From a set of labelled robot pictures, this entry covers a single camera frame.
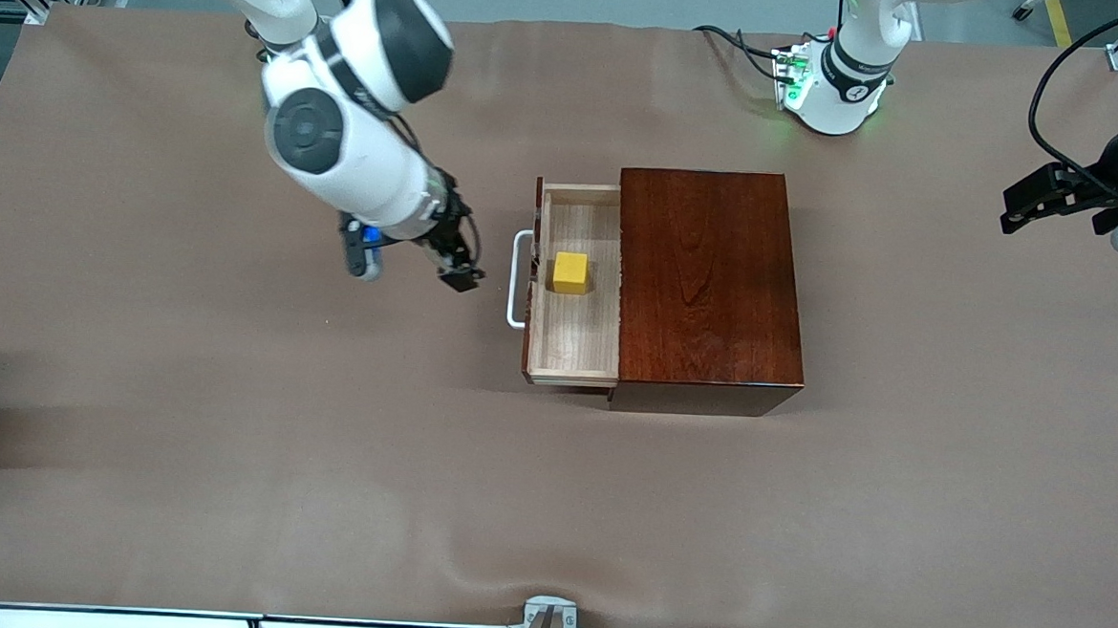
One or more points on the yellow block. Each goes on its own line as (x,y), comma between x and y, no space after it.
(570,272)

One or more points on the grey caster wheel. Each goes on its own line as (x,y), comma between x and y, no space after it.
(1025,8)

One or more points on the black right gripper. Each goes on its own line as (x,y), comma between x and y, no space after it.
(447,233)

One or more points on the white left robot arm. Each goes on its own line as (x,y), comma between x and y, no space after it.
(843,90)

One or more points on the large table cover mat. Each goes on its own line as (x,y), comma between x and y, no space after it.
(416,488)

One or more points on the grey metal clamp bracket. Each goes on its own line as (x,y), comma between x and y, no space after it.
(550,612)

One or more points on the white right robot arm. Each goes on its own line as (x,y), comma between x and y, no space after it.
(357,160)

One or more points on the dark brown wooden cabinet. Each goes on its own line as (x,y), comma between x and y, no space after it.
(714,284)

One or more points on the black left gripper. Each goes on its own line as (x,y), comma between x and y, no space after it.
(1105,168)

